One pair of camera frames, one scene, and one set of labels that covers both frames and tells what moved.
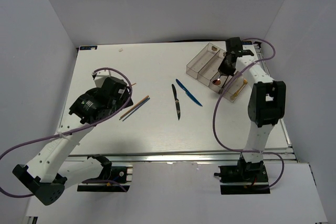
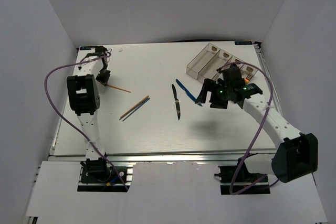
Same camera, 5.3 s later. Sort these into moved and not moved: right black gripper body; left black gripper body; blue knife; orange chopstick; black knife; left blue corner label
Moved: left black gripper body; right black gripper body
Not moved: left blue corner label; blue knife; orange chopstick; black knife
